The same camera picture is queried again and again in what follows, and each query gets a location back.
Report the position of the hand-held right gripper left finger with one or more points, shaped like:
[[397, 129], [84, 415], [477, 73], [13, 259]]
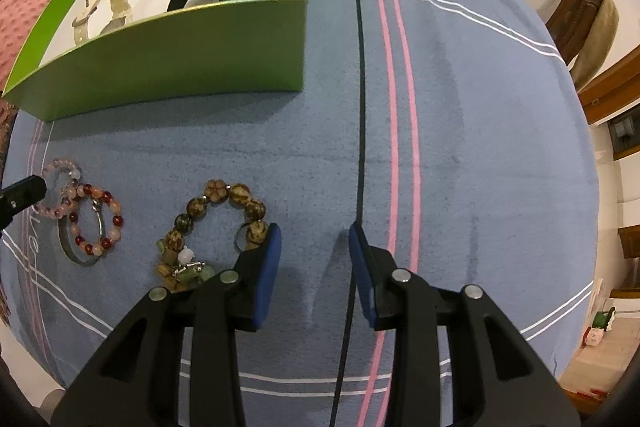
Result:
[[265, 277]]

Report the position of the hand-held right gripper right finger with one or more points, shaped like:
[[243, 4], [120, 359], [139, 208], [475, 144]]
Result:
[[361, 277]]

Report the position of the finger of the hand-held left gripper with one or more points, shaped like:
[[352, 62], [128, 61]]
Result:
[[22, 197]]

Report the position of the silver bangle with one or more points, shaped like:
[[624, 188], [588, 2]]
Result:
[[70, 252]]

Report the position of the green cardboard box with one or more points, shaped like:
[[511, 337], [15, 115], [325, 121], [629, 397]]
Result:
[[200, 52]]

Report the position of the blue striped blanket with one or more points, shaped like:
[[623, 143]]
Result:
[[450, 157]]

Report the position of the cream wrist watch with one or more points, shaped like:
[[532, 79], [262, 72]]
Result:
[[117, 4]]

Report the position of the wooden cabinet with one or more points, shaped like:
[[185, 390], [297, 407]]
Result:
[[612, 87]]

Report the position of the beige cloth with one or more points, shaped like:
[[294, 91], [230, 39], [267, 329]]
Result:
[[602, 37]]

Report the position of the wooden chair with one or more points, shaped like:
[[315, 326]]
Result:
[[580, 2]]

